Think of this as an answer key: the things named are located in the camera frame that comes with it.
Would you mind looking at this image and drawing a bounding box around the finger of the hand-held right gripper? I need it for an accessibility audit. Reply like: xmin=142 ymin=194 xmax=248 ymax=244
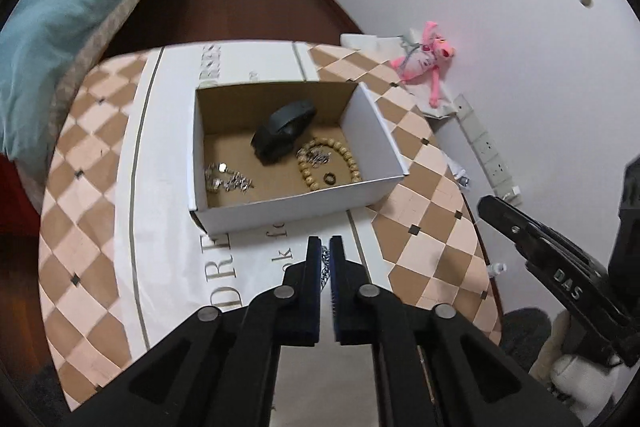
xmin=477 ymin=194 xmax=599 ymax=269

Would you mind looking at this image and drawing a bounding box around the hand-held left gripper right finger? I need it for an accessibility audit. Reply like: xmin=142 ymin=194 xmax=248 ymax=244
xmin=329 ymin=235 xmax=588 ymax=427

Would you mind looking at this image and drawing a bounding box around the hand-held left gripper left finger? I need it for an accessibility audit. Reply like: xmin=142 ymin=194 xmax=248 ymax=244
xmin=65 ymin=235 xmax=322 ymax=427

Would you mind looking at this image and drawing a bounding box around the chunky silver chain bracelet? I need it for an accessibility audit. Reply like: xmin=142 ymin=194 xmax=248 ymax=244
xmin=320 ymin=244 xmax=335 ymax=303

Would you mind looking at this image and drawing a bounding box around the white cardboard box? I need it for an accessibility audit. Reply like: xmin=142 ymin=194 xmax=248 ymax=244
xmin=187 ymin=79 xmax=412 ymax=237

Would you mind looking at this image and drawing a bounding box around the wooden bead bracelet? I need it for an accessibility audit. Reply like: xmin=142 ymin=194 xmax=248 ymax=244
xmin=297 ymin=137 xmax=363 ymax=192

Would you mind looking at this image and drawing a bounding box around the thin silver disc chain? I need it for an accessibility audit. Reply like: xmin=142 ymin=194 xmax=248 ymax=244
xmin=204 ymin=162 xmax=255 ymax=194

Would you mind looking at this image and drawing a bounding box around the silver charm bracelet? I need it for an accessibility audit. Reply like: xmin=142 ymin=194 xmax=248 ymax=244
xmin=296 ymin=147 xmax=333 ymax=168

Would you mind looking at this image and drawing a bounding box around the black smart band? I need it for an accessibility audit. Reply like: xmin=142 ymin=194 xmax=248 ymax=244
xmin=250 ymin=99 xmax=318 ymax=166

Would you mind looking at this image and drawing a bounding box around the cream fleece cloth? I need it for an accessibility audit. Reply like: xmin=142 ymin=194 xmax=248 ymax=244
xmin=530 ymin=309 xmax=621 ymax=408

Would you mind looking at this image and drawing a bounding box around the person's black fleece clothing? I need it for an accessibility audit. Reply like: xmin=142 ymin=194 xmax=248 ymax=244
xmin=500 ymin=307 xmax=553 ymax=358

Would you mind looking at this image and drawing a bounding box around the white power strip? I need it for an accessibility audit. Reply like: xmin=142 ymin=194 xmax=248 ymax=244
xmin=452 ymin=93 xmax=516 ymax=190

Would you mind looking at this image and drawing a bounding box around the pink plush toy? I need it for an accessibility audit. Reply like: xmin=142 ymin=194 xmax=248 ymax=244
xmin=390 ymin=21 xmax=457 ymax=108

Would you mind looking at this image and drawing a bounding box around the checkered table cover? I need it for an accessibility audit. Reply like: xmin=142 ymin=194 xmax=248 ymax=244
xmin=39 ymin=39 xmax=503 ymax=410

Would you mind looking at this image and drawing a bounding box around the bed with patterned mattress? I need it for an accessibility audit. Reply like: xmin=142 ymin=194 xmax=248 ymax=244
xmin=20 ymin=0 xmax=201 ymax=212

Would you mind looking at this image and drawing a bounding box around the blue duvet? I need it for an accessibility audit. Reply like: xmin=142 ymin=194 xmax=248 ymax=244
xmin=0 ymin=0 xmax=201 ymax=158

